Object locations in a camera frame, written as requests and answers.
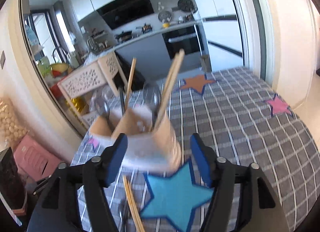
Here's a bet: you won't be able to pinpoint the dark speckled box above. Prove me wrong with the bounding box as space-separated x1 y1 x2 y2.
0 146 28 214

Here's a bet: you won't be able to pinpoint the dark steel utensil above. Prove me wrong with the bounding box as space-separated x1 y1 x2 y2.
119 204 131 232

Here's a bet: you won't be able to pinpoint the bag of white balls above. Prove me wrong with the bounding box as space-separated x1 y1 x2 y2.
0 99 27 148

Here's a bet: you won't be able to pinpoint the pink star paper cutout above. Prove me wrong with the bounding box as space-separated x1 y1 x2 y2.
87 138 100 153
264 94 293 118

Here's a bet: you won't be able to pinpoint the grey checked tablecloth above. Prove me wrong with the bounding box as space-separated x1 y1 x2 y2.
70 66 320 232

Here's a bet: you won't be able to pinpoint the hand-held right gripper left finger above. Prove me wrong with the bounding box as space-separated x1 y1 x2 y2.
27 133 128 232

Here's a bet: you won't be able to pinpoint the black handled utensil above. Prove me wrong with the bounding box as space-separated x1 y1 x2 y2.
118 86 126 118

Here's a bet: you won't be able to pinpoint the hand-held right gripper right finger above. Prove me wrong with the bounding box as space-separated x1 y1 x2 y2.
189 133 292 232

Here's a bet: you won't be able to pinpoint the black range hood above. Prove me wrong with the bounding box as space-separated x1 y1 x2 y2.
97 0 155 31

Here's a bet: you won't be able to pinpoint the pink plastic utensil holder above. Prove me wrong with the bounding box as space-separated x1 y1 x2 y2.
89 106 182 173

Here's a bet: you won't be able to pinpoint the clear plastic bags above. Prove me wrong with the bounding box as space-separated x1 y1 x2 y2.
87 86 118 113

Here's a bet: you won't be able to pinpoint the black built-in oven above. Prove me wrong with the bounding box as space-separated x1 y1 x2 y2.
162 24 202 60

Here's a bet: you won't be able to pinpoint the blue star paper cutout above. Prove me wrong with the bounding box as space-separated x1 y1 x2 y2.
139 159 216 232

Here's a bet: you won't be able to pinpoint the round dark hanging pan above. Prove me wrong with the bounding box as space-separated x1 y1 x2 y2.
177 0 195 12

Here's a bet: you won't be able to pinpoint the orange star paper cutout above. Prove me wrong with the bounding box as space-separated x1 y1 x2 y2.
178 74 217 95

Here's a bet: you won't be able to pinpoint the black wok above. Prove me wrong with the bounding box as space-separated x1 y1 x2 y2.
115 31 133 41

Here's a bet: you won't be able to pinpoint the round steel hanging pan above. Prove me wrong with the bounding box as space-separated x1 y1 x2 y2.
158 10 173 22

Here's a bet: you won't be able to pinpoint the patterned wooden chopstick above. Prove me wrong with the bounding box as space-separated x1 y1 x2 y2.
124 57 137 110

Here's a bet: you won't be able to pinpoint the white refrigerator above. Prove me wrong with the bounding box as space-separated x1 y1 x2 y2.
183 0 245 73

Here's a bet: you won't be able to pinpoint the cream plastic storage rack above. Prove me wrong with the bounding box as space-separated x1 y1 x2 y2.
57 51 128 128

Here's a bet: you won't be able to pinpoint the steel spoon with dark handle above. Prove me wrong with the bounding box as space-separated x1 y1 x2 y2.
143 84 162 121

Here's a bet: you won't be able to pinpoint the gold foil package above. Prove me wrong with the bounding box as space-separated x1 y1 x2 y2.
71 96 87 113

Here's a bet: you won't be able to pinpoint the yellow basin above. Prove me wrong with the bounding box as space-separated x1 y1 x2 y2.
48 63 72 76

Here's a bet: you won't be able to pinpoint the kitchen faucet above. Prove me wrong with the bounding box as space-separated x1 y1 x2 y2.
52 46 67 64

